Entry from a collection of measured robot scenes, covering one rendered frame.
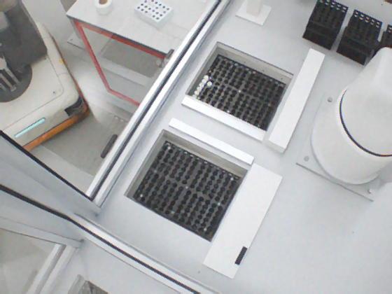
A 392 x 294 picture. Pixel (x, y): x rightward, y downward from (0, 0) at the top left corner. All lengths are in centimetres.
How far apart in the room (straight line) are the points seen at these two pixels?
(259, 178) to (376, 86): 37
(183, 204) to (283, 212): 26
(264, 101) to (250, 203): 31
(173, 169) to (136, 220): 17
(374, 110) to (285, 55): 44
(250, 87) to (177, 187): 35
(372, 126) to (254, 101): 44
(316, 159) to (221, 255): 33
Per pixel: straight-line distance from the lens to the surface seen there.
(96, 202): 85
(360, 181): 92
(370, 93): 67
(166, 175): 96
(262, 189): 86
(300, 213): 88
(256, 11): 110
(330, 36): 107
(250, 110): 103
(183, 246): 84
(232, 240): 83
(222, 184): 91
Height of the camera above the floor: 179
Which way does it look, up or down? 70 degrees down
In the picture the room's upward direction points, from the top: 3 degrees counter-clockwise
